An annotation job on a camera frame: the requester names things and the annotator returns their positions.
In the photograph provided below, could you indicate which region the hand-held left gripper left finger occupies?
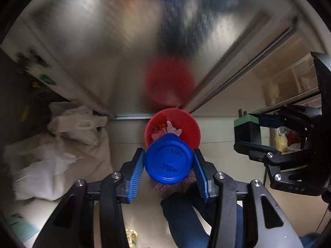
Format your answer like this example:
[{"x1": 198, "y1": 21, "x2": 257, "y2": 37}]
[{"x1": 32, "y1": 148, "x2": 146, "y2": 248}]

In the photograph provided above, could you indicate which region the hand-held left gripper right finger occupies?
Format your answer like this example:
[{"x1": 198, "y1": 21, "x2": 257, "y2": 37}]
[{"x1": 193, "y1": 148, "x2": 304, "y2": 248}]

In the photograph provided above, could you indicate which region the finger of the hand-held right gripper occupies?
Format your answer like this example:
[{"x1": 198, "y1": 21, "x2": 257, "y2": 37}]
[
  {"x1": 248, "y1": 105, "x2": 322, "y2": 130},
  {"x1": 233, "y1": 140, "x2": 314, "y2": 184}
]

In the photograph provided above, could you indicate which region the black plug adapter green face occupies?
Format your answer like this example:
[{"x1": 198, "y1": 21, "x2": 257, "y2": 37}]
[{"x1": 233, "y1": 110, "x2": 261, "y2": 145}]

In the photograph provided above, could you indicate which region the red plastic bin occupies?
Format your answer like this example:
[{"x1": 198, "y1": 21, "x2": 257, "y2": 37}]
[{"x1": 144, "y1": 108, "x2": 201, "y2": 151}]

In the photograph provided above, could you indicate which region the yellow plastic bag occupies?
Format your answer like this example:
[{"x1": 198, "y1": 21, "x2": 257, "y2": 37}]
[{"x1": 274, "y1": 134, "x2": 288, "y2": 152}]

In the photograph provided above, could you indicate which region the pink slipper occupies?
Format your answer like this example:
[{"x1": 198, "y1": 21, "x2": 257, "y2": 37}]
[{"x1": 150, "y1": 170, "x2": 197, "y2": 194}]

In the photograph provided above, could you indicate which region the red packet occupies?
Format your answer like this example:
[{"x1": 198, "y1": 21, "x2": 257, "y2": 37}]
[{"x1": 288, "y1": 132, "x2": 307, "y2": 146}]

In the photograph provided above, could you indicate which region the kitchen base cabinet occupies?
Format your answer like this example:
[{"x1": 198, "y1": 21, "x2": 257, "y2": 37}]
[{"x1": 186, "y1": 15, "x2": 331, "y2": 166}]

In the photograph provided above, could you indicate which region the yellowish shiny object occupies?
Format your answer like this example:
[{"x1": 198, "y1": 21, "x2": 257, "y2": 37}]
[{"x1": 125, "y1": 229, "x2": 137, "y2": 246}]

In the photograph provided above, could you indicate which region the large white sack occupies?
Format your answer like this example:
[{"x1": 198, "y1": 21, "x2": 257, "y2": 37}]
[{"x1": 2, "y1": 129, "x2": 113, "y2": 202}]

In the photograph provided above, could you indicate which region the teal paper sheet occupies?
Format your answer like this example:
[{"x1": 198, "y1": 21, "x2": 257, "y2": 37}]
[{"x1": 6, "y1": 213, "x2": 40, "y2": 241}]

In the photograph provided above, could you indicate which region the metal cabinet door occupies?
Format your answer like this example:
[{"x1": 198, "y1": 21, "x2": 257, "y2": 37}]
[{"x1": 0, "y1": 0, "x2": 306, "y2": 120}]

